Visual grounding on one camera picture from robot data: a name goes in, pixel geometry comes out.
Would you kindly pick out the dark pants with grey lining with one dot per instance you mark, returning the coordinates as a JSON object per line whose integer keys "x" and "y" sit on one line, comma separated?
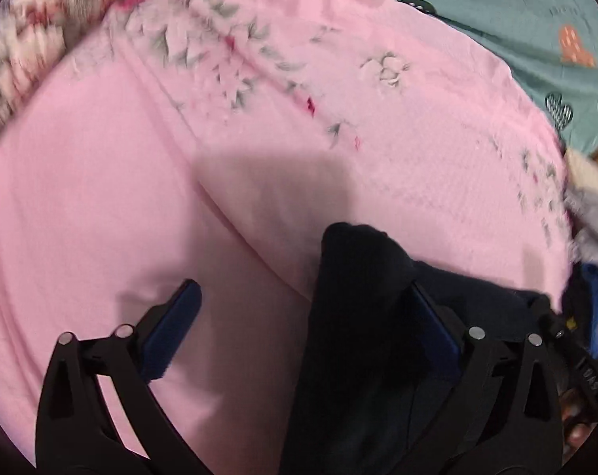
{"x": 368, "y": 336}

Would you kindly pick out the person's right hand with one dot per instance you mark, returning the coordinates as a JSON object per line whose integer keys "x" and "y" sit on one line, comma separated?
{"x": 578, "y": 425}

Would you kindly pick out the pink floral bedsheet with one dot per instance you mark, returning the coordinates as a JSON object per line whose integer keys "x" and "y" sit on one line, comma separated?
{"x": 254, "y": 133}

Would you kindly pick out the grey cloth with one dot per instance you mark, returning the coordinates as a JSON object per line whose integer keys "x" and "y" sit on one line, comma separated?
{"x": 593, "y": 217}

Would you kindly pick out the red and white floral quilt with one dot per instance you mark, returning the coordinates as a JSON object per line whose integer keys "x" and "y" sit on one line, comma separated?
{"x": 26, "y": 34}

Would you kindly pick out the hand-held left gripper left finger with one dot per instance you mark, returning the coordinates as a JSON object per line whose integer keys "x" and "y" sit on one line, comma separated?
{"x": 172, "y": 329}

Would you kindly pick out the teal printed blanket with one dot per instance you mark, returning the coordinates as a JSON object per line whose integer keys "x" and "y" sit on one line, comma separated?
{"x": 526, "y": 24}

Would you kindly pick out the blue cloth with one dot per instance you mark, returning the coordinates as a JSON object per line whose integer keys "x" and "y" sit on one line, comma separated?
{"x": 593, "y": 302}

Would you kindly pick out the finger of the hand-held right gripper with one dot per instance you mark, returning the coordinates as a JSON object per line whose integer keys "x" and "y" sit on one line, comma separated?
{"x": 548, "y": 314}

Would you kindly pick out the white fluffy cloth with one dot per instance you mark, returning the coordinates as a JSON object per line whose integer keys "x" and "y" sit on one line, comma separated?
{"x": 583, "y": 168}

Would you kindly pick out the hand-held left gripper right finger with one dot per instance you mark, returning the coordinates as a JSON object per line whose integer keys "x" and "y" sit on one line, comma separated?
{"x": 435, "y": 331}

